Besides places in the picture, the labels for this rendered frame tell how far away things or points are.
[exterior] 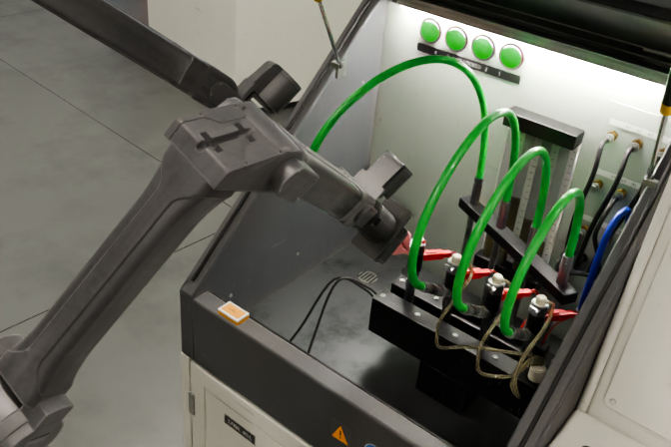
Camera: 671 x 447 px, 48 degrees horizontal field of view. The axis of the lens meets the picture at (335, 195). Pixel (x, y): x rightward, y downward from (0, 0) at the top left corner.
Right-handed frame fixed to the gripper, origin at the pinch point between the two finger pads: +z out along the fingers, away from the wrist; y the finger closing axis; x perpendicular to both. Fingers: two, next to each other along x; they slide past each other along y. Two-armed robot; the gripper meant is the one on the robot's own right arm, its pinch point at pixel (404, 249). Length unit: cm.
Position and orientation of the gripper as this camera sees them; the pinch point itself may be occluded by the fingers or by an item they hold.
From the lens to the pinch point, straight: 133.9
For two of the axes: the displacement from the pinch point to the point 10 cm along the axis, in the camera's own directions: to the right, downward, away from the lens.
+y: 6.3, -7.8, 0.4
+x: -5.9, -4.3, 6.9
